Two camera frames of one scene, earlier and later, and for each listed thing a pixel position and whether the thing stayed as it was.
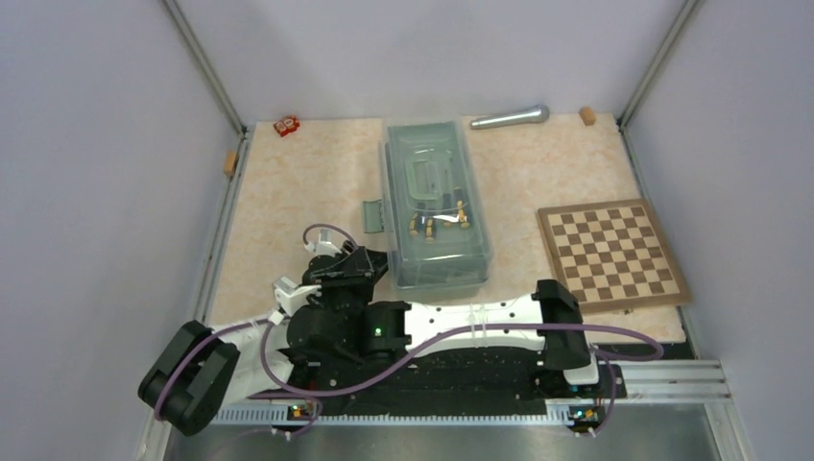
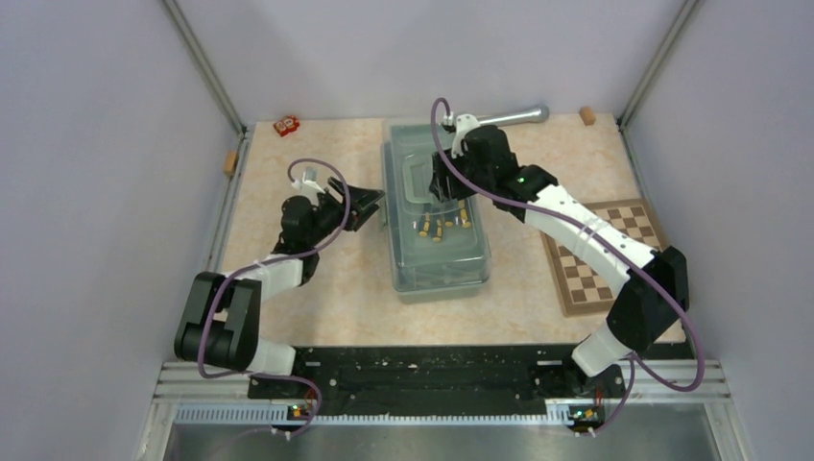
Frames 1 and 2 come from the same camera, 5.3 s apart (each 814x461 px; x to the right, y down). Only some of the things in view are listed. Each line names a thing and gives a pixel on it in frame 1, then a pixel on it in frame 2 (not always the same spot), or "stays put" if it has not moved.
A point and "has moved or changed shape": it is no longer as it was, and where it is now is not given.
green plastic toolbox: x=436 y=229 stays put
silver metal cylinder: x=536 y=114 stays put
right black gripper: x=332 y=281 -> x=443 y=176
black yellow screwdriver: x=430 y=230 has moved or changed shape
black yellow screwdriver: x=459 y=201 stays put
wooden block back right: x=587 y=115 stays put
